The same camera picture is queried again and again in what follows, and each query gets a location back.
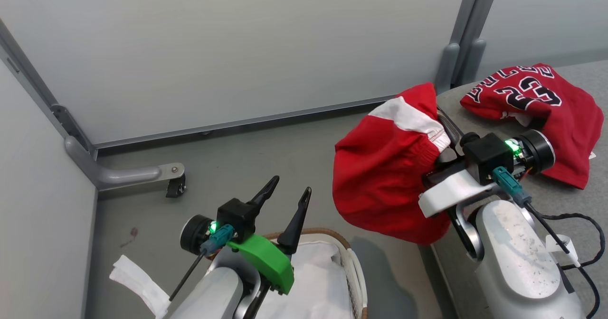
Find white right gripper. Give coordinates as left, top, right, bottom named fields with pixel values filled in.
left=418, top=169, right=499, bottom=217

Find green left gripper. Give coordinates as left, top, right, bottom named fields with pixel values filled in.
left=227, top=176, right=312, bottom=295

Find red shorts with white band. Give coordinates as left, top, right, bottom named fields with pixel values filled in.
left=332, top=82, right=452, bottom=245

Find red basketball jersey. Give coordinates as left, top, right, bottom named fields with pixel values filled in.
left=460, top=63, right=605, bottom=190

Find white cloth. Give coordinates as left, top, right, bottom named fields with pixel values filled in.
left=259, top=241, right=355, bottom=319

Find grey fabric sofa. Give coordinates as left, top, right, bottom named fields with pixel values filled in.
left=418, top=60, right=608, bottom=319

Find white wicker laundry basket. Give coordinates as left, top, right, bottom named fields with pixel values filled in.
left=264, top=228, right=369, bottom=319

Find black caster wheel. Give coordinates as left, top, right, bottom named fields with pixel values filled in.
left=166, top=174, right=187, bottom=198

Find grey metal partition foot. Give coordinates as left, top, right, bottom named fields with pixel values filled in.
left=65, top=136, right=186, bottom=191

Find white fabric strip tag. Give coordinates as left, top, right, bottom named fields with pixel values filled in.
left=109, top=255, right=171, bottom=318

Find grey partition bottom rail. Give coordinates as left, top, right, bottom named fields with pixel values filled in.
left=95, top=95, right=404, bottom=150

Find white cable label tag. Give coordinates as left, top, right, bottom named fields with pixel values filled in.
left=545, top=234, right=581, bottom=267

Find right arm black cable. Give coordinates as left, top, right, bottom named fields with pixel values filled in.
left=492, top=166, right=607, bottom=319

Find grey double partition post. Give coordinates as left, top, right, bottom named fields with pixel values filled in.
left=435, top=0, right=503, bottom=94

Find grey partition corner post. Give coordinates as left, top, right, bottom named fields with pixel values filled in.
left=0, top=19, right=98, bottom=160

